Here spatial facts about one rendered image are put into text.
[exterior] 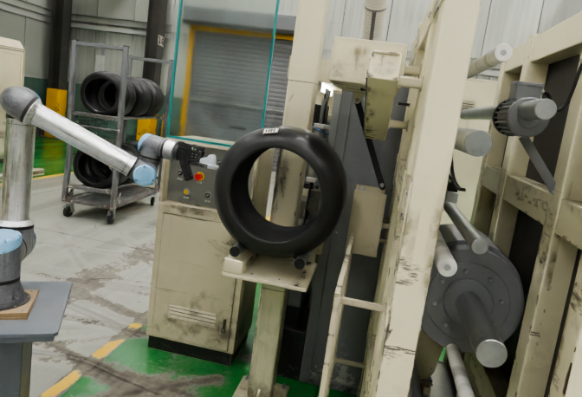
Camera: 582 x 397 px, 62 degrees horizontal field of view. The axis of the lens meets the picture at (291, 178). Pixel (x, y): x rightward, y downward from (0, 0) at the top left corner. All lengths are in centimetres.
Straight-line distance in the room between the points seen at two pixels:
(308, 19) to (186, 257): 147
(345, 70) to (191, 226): 148
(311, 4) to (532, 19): 938
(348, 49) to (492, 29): 970
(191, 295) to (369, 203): 123
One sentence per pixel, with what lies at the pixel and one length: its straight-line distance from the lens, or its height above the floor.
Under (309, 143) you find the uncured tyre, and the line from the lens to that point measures 193.
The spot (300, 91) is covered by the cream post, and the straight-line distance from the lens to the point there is 230.
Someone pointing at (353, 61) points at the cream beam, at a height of 171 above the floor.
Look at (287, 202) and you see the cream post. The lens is 234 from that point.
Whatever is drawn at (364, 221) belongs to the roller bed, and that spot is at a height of 106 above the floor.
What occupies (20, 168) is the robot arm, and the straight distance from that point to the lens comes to 228.
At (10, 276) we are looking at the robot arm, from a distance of 220.
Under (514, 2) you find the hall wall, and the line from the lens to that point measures 1148.
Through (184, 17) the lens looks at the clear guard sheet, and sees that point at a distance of 282.
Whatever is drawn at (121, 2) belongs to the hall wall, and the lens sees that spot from 1299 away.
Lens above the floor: 153
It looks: 8 degrees down
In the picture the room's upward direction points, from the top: 8 degrees clockwise
